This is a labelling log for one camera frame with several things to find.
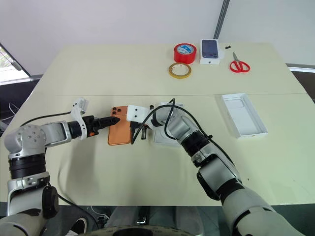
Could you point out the white box with phone picture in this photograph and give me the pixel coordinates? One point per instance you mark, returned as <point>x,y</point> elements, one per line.
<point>209,50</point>

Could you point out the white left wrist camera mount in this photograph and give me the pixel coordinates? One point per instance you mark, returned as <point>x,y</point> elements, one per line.
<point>79,108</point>

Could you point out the yellow tape roll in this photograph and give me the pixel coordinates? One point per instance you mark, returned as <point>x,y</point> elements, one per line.
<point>180,77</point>

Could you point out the red tape roll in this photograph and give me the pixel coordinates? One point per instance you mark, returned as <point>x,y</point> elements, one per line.
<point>184,59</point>

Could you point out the white phone box lid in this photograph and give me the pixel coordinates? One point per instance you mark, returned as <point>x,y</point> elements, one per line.
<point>243,118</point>

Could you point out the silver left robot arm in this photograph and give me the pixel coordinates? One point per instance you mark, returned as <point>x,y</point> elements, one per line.
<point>32,137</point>

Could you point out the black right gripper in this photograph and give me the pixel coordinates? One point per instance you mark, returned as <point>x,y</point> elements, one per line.
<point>138,125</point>

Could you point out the orange smartphone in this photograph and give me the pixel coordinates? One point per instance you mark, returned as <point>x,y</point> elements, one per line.
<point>119,134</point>

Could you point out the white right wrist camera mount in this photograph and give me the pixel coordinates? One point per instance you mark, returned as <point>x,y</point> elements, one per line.
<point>135,113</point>

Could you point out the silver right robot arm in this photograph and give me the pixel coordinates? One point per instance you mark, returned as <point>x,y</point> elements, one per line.
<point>216,167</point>

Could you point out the dark side desk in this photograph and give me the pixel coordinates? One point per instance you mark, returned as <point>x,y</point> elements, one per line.
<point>305,78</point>

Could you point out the white phone box base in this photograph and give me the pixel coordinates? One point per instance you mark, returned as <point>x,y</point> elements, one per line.
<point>161,138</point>

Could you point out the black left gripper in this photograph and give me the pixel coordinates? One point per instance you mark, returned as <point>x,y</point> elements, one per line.
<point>91,124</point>

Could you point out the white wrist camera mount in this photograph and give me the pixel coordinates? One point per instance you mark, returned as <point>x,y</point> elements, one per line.
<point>135,113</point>
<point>79,108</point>

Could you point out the grey ribbed wall strip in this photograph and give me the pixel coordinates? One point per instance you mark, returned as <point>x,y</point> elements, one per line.
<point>221,17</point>

